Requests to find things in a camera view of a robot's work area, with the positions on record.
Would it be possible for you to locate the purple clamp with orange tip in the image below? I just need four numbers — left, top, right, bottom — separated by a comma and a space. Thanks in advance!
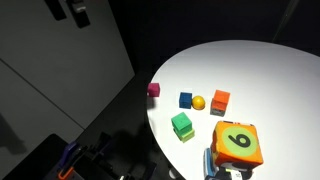
57, 140, 81, 180

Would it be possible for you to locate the grey metal pole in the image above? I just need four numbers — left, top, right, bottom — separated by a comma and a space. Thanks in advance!
271, 0, 301, 43

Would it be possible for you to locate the small orange block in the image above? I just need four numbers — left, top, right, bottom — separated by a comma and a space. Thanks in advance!
191, 95, 206, 111

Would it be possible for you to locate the dark green block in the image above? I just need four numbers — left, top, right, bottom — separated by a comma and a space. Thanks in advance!
170, 111, 193, 133

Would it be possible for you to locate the patterned block with blue edge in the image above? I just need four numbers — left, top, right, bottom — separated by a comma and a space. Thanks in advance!
203, 147, 218, 180

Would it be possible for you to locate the lime green block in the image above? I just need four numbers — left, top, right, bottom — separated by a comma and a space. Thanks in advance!
173, 127, 196, 144

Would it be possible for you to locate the black white graffiti cube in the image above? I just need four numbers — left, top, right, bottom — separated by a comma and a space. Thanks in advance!
214, 162, 255, 180

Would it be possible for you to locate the pink block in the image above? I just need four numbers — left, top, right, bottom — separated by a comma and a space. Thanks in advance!
147, 82, 161, 98

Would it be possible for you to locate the black mat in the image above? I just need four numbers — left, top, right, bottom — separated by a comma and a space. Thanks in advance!
2, 133, 84, 180

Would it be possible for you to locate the black clamp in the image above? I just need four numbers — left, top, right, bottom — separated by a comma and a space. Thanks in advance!
84, 131, 116, 164

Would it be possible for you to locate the grey block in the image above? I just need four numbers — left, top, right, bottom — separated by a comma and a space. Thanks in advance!
209, 106, 228, 117

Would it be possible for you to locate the orange soft number cube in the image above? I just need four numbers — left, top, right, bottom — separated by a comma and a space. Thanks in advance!
210, 120, 265, 168

